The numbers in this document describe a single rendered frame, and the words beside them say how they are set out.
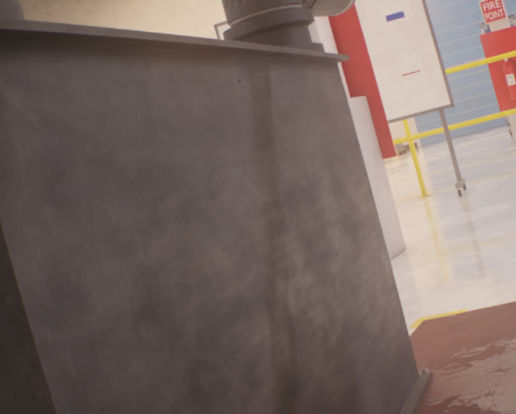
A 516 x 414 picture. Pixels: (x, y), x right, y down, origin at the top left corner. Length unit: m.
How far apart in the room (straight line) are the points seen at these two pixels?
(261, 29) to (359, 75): 3.22
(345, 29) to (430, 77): 2.78
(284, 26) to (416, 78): 5.95
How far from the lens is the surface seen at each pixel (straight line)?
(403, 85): 8.39
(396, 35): 8.41
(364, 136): 5.39
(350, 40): 5.65
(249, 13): 2.47
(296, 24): 2.48
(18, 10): 1.14
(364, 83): 5.63
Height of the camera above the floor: 0.69
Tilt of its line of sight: 3 degrees down
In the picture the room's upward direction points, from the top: 15 degrees counter-clockwise
